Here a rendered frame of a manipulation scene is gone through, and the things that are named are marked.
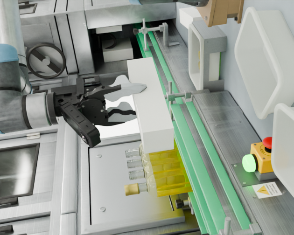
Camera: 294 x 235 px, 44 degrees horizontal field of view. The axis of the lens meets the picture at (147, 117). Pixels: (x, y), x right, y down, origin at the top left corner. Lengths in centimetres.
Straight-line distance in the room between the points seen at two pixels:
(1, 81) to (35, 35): 129
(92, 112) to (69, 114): 5
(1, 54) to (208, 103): 69
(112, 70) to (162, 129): 149
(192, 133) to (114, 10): 106
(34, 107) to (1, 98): 7
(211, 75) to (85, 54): 97
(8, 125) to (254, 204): 58
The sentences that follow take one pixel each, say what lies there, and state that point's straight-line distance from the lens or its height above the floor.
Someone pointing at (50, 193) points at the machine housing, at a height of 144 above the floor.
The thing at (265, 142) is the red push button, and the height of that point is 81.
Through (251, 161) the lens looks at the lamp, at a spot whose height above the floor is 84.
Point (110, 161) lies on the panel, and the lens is 146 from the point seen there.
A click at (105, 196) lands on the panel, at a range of 133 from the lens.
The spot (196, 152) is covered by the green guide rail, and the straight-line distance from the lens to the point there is 106.
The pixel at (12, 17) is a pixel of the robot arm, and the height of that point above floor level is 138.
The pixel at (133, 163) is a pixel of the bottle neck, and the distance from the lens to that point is 123.
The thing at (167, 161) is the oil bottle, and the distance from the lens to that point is 119.
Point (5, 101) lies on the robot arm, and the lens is 81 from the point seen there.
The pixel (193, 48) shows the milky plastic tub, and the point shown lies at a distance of 144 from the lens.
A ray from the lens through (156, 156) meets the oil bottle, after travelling 122.
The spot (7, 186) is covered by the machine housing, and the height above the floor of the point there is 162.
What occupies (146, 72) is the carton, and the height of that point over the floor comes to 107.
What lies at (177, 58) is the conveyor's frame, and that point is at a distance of 175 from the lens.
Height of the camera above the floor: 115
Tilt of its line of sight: 5 degrees down
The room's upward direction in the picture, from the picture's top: 98 degrees counter-clockwise
